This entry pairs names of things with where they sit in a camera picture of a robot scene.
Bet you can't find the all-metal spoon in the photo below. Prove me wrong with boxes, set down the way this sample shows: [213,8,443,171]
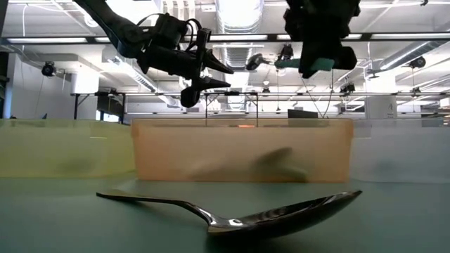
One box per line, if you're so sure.
[95,189,363,242]

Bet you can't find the white ceiling pipe bundle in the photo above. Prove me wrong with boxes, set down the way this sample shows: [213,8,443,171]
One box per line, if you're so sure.
[150,0,216,94]

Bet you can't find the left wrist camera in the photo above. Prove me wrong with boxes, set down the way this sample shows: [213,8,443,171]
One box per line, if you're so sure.
[153,13,193,45]

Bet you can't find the clear plastic bin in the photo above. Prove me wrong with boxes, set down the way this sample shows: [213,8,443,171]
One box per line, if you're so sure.
[349,118,450,183]

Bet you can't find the narrow silver ceiling duct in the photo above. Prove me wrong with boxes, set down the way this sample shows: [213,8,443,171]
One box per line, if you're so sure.
[378,39,450,72]

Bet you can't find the wide silver ribbed duct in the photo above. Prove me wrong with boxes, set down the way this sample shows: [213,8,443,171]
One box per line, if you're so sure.
[214,0,265,110]

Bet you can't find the teal-handled metal spoon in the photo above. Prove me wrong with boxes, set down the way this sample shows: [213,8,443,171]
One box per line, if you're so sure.
[245,52,335,72]

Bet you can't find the orange translucent plastic bin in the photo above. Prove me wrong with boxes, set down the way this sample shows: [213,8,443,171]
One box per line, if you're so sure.
[130,117,354,183]

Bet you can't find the white rectangular vent duct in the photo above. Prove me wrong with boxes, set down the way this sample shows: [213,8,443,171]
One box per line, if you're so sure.
[101,52,182,109]

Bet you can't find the black-framed background table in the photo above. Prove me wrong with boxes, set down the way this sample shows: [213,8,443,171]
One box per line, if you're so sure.
[70,91,260,122]

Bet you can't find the thin hanging cable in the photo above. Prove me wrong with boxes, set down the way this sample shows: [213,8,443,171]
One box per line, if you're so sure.
[321,70,336,119]

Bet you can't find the white room pillar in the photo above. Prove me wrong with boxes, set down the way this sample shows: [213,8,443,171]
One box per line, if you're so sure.
[364,96,399,122]

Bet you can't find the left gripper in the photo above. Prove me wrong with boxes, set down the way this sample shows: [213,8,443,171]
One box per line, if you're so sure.
[136,27,235,109]

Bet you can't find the dark background monitor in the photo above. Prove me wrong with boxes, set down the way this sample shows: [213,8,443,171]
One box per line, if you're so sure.
[287,109,319,120]

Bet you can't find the yellow translucent plastic bin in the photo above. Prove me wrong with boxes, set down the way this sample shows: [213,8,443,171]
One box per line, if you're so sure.
[0,118,136,179]

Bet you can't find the black ceiling-mounted camera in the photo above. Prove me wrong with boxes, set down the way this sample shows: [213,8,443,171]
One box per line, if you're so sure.
[409,56,427,70]
[41,61,57,77]
[339,82,356,96]
[277,44,295,60]

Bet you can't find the black overhead light bar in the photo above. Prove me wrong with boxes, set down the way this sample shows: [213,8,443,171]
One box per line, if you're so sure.
[0,32,450,45]

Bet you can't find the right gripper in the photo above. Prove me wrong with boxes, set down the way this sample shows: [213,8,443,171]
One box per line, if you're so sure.
[283,0,361,79]

